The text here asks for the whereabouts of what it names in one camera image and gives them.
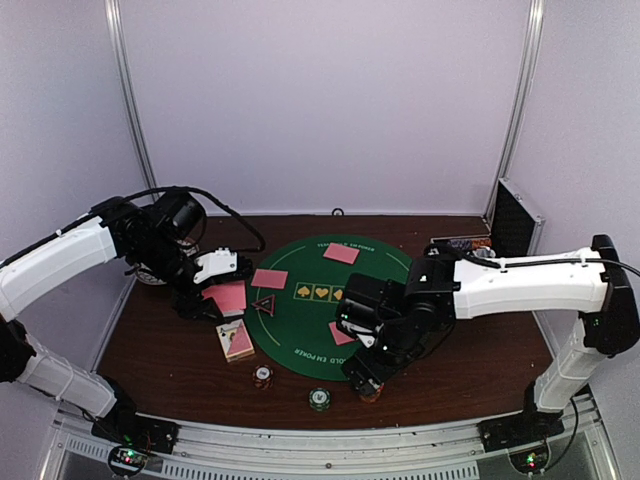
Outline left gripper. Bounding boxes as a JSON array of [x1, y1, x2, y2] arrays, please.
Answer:
[[132, 234, 225, 323]]

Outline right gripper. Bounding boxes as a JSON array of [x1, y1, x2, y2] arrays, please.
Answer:
[[342, 316, 425, 397]]

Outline orange 5 chip stack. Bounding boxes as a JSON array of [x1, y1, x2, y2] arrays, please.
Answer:
[[359, 384, 384, 404]]

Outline red-backed card deck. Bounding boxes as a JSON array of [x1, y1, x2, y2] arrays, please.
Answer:
[[202, 281, 247, 310]]

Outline dealt card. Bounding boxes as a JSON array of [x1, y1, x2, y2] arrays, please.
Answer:
[[251, 269, 288, 290], [328, 322, 355, 346], [323, 243, 360, 265]]

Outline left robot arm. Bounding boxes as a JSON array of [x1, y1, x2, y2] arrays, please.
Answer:
[[1, 187, 253, 444]]

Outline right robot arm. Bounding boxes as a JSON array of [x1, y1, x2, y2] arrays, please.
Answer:
[[336, 235, 639, 442]]

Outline playing card box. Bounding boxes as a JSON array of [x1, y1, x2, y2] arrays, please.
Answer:
[[216, 319, 255, 363]]

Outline green 20 chip stack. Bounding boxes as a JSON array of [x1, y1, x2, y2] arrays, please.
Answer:
[[308, 387, 331, 412]]

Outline black triangular all-in button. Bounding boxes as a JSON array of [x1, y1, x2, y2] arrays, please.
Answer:
[[252, 294, 276, 317]]

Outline patterned round plate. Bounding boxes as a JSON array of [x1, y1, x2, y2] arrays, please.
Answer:
[[132, 238, 200, 286]]

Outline round green poker mat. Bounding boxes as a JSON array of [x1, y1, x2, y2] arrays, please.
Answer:
[[244, 234, 411, 382]]

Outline black 100 chip stack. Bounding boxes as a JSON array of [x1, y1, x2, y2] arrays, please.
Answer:
[[252, 365, 274, 390]]

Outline aluminium poker chip case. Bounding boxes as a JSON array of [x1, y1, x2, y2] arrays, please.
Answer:
[[428, 178, 545, 260]]

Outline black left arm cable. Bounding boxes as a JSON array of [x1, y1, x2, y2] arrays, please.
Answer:
[[124, 185, 266, 256]]

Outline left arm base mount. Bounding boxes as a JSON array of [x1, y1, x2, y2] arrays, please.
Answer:
[[91, 416, 179, 454]]

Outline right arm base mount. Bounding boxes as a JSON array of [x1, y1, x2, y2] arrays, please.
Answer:
[[477, 412, 565, 452]]

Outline front aluminium rail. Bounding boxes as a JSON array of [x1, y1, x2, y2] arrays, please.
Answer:
[[39, 389, 621, 480]]

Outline right aluminium frame post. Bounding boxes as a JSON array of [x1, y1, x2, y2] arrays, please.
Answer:
[[484, 0, 546, 226]]

